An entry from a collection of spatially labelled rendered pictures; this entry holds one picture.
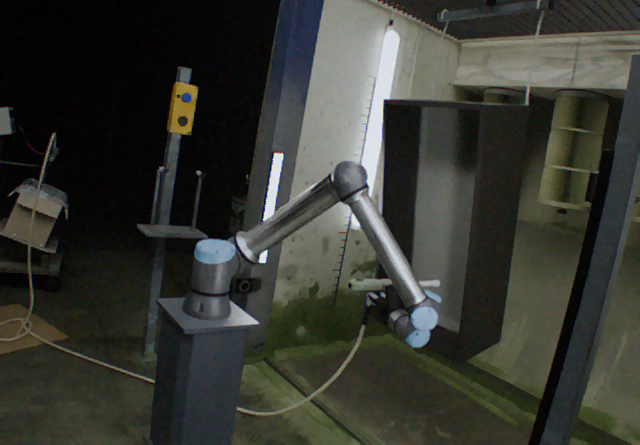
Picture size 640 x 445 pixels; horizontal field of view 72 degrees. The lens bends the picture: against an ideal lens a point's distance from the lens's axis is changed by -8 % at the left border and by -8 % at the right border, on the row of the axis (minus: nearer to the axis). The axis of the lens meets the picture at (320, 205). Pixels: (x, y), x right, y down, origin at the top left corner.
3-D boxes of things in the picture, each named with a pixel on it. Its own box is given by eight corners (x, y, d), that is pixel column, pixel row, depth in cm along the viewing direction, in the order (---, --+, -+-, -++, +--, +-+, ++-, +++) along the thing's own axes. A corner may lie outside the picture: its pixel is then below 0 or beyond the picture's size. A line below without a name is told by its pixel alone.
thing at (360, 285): (343, 328, 203) (354, 280, 198) (337, 322, 207) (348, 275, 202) (430, 322, 225) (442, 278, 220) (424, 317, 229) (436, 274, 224)
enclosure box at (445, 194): (414, 302, 285) (428, 99, 256) (500, 341, 239) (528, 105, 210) (372, 318, 265) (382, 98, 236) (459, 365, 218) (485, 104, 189)
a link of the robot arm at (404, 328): (435, 329, 179) (424, 351, 180) (416, 313, 189) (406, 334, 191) (418, 327, 174) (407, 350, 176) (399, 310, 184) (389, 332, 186)
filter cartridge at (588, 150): (550, 223, 276) (575, 85, 267) (521, 214, 312) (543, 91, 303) (600, 231, 279) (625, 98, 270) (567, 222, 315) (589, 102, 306)
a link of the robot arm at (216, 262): (182, 286, 177) (188, 241, 175) (203, 277, 193) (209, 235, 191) (218, 296, 173) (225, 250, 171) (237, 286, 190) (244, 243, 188)
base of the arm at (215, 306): (193, 321, 170) (196, 296, 169) (174, 303, 185) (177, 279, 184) (239, 318, 182) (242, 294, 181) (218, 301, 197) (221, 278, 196)
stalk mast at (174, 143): (150, 354, 270) (188, 69, 252) (153, 358, 265) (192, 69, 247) (140, 354, 266) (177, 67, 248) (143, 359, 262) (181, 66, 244)
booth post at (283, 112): (223, 353, 290) (284, -24, 265) (248, 350, 301) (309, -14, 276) (236, 366, 276) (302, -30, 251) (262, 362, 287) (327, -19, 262)
